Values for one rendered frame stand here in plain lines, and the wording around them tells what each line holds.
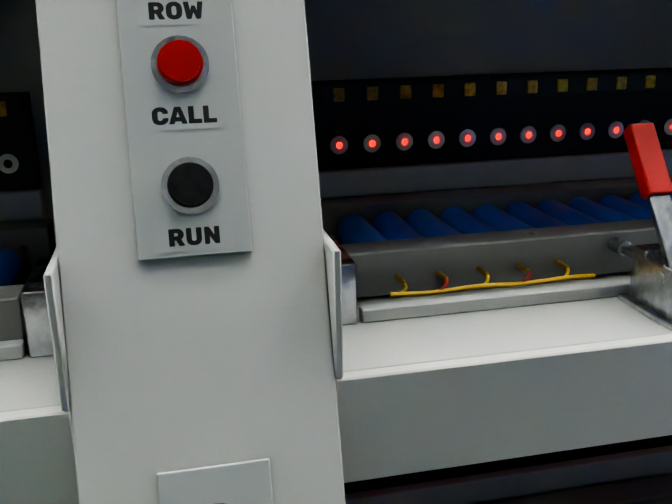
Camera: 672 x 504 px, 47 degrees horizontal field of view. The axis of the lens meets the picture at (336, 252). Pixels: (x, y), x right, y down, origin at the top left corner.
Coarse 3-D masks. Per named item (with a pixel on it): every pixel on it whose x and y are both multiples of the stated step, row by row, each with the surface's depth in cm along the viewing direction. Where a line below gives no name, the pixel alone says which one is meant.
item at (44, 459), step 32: (0, 192) 42; (32, 192) 42; (32, 288) 30; (32, 320) 30; (32, 352) 31; (64, 352) 26; (0, 384) 29; (32, 384) 29; (64, 384) 26; (0, 416) 26; (32, 416) 26; (64, 416) 26; (0, 448) 26; (32, 448) 27; (64, 448) 27; (0, 480) 27; (32, 480) 27; (64, 480) 27
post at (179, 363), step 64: (64, 0) 26; (256, 0) 28; (64, 64) 26; (256, 64) 28; (64, 128) 26; (256, 128) 28; (64, 192) 26; (128, 192) 27; (256, 192) 28; (64, 256) 26; (128, 256) 27; (192, 256) 27; (256, 256) 28; (320, 256) 28; (64, 320) 26; (128, 320) 27; (192, 320) 27; (256, 320) 28; (320, 320) 28; (128, 384) 27; (192, 384) 27; (256, 384) 28; (320, 384) 28; (128, 448) 27; (192, 448) 27; (256, 448) 28; (320, 448) 28
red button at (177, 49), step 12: (168, 48) 27; (180, 48) 27; (192, 48) 27; (168, 60) 27; (180, 60) 27; (192, 60) 27; (168, 72) 27; (180, 72) 27; (192, 72) 27; (180, 84) 27
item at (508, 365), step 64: (320, 128) 46; (384, 128) 46; (448, 128) 47; (512, 128) 48; (576, 128) 49; (640, 128) 35; (320, 192) 46; (384, 192) 47; (448, 192) 47; (512, 192) 47; (576, 192) 47; (640, 192) 35; (384, 256) 36; (448, 256) 36; (512, 256) 37; (576, 256) 38; (640, 256) 35; (384, 320) 34; (448, 320) 34; (512, 320) 34; (576, 320) 33; (640, 320) 33; (384, 384) 29; (448, 384) 30; (512, 384) 30; (576, 384) 31; (640, 384) 32; (384, 448) 30; (448, 448) 30; (512, 448) 31; (576, 448) 32
